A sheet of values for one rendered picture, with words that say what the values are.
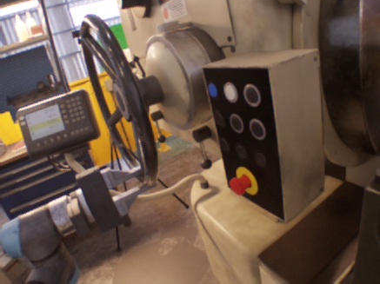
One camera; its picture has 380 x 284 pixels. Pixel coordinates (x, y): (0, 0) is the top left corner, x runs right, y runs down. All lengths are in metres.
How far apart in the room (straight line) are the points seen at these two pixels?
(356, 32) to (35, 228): 0.66
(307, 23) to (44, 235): 0.62
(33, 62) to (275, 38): 2.19
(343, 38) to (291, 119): 0.20
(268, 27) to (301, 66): 0.13
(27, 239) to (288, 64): 0.53
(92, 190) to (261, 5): 0.46
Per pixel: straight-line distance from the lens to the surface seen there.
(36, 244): 0.56
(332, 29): 0.50
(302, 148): 0.38
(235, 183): 0.42
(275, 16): 0.46
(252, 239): 1.08
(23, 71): 2.46
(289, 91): 0.33
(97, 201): 0.54
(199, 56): 0.51
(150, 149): 0.40
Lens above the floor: 1.39
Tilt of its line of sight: 21 degrees down
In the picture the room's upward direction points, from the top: 14 degrees counter-clockwise
